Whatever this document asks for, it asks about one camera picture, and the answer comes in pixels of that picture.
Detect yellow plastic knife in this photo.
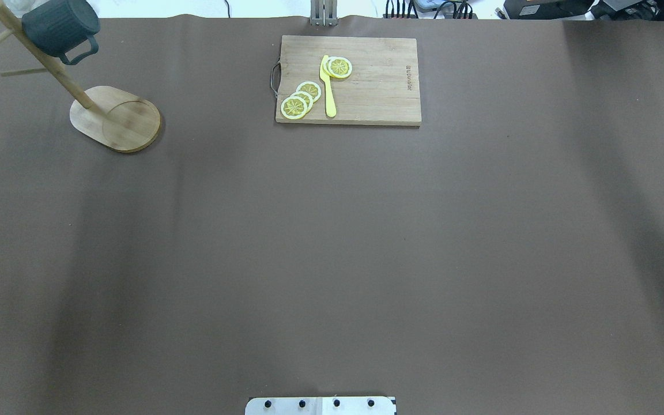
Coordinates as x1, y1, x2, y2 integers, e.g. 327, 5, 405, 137
319, 55, 337, 118

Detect wooden cup storage rack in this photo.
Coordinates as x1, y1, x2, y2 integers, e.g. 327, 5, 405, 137
0, 1, 161, 153

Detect bamboo cutting board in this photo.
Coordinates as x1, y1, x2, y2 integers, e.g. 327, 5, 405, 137
275, 35, 422, 127

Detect blue mug yellow inside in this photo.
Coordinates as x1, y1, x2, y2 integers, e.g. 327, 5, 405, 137
21, 1, 101, 66

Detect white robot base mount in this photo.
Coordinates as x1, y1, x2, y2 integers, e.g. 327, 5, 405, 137
244, 396, 398, 414

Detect lemon slice under top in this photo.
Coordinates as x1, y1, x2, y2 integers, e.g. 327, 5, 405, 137
321, 55, 333, 78

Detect lemon slice on knife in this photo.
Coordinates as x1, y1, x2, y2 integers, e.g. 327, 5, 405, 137
329, 56, 353, 79

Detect lemon slice middle stack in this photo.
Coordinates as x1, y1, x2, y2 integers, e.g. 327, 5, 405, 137
290, 91, 315, 111

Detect lemon slice far end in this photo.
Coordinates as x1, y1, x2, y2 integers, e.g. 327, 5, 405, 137
280, 97, 308, 120

